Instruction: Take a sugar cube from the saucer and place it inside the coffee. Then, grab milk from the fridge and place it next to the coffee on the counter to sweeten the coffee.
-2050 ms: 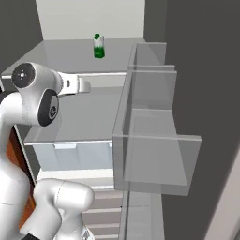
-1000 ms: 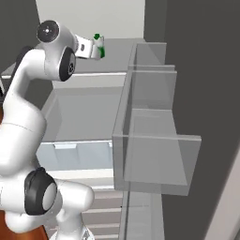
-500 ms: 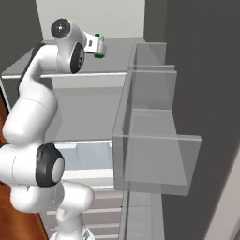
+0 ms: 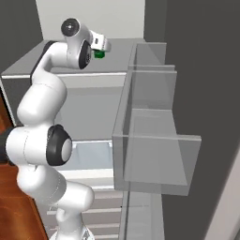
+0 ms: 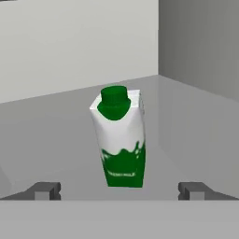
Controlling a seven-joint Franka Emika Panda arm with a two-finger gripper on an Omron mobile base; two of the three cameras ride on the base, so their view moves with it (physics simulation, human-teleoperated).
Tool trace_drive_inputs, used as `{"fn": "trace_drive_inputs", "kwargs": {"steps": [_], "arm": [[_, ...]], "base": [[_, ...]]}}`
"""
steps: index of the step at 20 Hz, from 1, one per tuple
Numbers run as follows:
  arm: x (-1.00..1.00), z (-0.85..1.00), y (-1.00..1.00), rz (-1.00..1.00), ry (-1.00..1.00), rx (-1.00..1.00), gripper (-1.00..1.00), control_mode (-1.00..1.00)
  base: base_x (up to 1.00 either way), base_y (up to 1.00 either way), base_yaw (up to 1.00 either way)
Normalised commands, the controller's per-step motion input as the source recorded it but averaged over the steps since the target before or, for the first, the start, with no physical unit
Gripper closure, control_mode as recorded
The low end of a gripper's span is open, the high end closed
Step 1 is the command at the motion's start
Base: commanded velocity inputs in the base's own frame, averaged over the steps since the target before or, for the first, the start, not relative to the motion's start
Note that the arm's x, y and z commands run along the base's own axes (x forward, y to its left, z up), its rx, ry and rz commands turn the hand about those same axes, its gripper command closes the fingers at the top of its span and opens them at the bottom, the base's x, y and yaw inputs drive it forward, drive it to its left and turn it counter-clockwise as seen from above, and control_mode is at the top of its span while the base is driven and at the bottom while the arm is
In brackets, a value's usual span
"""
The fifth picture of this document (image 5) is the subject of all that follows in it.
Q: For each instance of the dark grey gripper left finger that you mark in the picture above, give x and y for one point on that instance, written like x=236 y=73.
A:
x=43 y=189

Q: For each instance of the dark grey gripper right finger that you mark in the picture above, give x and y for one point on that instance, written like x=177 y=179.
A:
x=194 y=190

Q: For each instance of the white and green milk carton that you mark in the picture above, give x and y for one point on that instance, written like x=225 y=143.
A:
x=123 y=140

